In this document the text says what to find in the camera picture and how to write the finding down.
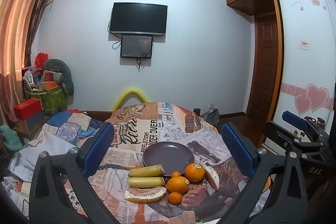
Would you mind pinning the dark purple plate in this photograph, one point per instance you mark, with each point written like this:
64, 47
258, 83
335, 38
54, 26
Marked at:
173, 157

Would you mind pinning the small black wall monitor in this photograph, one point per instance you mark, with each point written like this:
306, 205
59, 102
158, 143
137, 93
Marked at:
136, 46

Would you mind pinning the patchwork bed quilt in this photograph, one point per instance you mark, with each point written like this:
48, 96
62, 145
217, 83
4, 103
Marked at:
22, 166

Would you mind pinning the white sliding door with hearts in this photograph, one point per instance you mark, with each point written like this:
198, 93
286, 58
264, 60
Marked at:
308, 72

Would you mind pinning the newspaper print tablecloth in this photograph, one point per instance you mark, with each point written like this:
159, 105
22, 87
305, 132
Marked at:
139, 126

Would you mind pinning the brown wooden door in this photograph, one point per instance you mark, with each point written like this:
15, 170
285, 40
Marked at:
264, 69

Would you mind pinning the yellow foam arch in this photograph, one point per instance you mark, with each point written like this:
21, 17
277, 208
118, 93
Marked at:
128, 94

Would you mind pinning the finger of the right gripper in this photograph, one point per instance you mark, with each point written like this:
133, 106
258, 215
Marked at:
294, 120

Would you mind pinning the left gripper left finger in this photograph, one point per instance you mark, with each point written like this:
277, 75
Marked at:
49, 201

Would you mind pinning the sugarcane piece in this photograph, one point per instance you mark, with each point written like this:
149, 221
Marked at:
147, 171
145, 182

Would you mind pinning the orange striped curtain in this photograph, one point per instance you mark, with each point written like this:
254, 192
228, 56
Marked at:
19, 23

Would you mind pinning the wall mounted black television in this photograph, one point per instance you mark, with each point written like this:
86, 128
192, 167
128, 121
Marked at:
138, 18

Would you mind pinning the small mandarin front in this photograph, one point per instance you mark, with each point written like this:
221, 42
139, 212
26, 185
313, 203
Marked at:
175, 198

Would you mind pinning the green storage box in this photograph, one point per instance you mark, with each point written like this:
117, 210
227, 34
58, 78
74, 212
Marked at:
53, 100

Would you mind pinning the large pomelo peel slice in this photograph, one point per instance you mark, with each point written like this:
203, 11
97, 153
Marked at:
148, 195

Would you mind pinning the small mandarin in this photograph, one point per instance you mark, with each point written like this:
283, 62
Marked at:
175, 198
175, 174

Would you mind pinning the small pomelo peel slice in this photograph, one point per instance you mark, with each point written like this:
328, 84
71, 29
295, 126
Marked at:
212, 177

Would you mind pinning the large orange with sticker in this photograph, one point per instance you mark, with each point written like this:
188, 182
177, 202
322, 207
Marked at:
195, 172

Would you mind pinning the red box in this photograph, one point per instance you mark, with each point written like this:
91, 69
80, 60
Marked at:
27, 108

